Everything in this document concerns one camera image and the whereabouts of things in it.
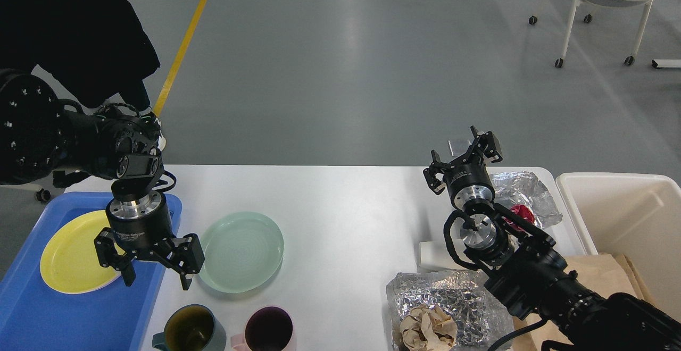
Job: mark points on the light green plate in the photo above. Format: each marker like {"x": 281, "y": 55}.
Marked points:
{"x": 242, "y": 251}

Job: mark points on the yellow plate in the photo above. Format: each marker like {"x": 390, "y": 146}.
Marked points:
{"x": 69, "y": 263}

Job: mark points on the teal mug yellow inside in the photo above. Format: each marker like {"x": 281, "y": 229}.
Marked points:
{"x": 193, "y": 327}

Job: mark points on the blue plastic tray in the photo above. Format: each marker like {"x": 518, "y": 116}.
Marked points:
{"x": 36, "y": 317}

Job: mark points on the white plastic bin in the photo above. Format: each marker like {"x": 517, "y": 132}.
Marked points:
{"x": 637, "y": 215}

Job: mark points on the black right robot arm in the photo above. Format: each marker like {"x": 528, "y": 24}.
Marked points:
{"x": 524, "y": 272}

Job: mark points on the person in black coat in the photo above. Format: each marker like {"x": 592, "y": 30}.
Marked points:
{"x": 94, "y": 48}

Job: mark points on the small clear plastic piece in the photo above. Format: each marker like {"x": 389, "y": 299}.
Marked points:
{"x": 458, "y": 147}

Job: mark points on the white bar on floor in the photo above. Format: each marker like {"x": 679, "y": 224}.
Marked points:
{"x": 666, "y": 63}

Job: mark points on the brown paper bag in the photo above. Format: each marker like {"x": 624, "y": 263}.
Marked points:
{"x": 604, "y": 274}

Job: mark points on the white furniture leg with caster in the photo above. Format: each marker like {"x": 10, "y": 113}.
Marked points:
{"x": 43, "y": 195}

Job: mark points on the crumpled brown paper ball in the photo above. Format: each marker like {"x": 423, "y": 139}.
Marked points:
{"x": 428, "y": 328}

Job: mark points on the pink mug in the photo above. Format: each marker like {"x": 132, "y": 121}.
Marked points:
{"x": 269, "y": 328}

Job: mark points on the crumpled foil sheet back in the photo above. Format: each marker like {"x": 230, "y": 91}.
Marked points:
{"x": 525, "y": 188}

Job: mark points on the crumpled foil sheet front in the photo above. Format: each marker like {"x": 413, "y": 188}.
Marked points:
{"x": 480, "y": 318}

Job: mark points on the right black white sneaker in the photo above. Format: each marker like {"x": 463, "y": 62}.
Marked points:
{"x": 153, "y": 123}

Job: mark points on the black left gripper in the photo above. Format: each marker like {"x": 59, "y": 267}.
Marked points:
{"x": 143, "y": 228}

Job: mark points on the crumpled foil sheet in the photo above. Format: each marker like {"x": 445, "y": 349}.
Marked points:
{"x": 480, "y": 318}
{"x": 525, "y": 188}

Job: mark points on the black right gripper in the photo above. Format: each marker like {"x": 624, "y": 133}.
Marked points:
{"x": 471, "y": 180}

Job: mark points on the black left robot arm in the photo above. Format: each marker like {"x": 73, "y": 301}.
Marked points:
{"x": 42, "y": 134}

